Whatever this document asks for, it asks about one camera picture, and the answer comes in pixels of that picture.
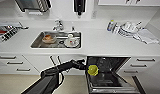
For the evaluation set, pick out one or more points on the yellow plastic bowl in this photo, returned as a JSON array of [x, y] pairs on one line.
[[92, 70]]

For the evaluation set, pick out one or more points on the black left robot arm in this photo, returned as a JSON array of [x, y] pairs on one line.
[[46, 78]]

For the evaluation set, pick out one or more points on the chrome kitchen faucet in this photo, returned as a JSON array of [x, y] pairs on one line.
[[58, 25]]

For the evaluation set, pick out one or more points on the white kitchen drawer unit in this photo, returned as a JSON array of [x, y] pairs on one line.
[[146, 63], [12, 63]]

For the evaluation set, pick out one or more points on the white kitchen cloth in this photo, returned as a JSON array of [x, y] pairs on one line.
[[147, 36]]

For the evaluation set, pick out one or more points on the white upper kitchen cabinet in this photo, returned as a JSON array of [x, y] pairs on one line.
[[129, 2]]

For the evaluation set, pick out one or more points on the stainless steel dishwasher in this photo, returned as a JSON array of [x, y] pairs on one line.
[[106, 80]]

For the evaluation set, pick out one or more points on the white patterned mug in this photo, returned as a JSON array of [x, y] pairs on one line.
[[72, 40]]

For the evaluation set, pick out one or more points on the stainless steel sink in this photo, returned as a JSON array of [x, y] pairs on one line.
[[56, 45]]

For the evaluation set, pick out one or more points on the small chrome tap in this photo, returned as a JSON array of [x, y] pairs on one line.
[[73, 28]]

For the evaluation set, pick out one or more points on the white base cabinet with doors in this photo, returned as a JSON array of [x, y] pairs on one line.
[[42, 60]]

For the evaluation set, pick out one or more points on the brown bowl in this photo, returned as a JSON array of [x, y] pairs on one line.
[[49, 38]]

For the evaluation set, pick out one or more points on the clear soap bottle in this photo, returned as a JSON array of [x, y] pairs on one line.
[[110, 26]]

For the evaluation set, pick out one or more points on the stack of white dishes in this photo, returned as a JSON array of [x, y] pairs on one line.
[[127, 29]]

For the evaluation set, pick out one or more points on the grey paper towel dispenser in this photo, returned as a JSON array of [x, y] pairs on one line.
[[32, 5]]

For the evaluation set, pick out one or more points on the grey dish tray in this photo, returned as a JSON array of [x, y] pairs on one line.
[[7, 33]]

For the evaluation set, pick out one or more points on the red flat item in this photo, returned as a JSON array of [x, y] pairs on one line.
[[0, 30]]

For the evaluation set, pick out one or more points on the white wall outlet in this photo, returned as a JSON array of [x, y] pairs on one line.
[[94, 14]]

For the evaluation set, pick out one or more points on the black wall soap dispenser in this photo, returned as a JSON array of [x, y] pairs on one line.
[[79, 6]]

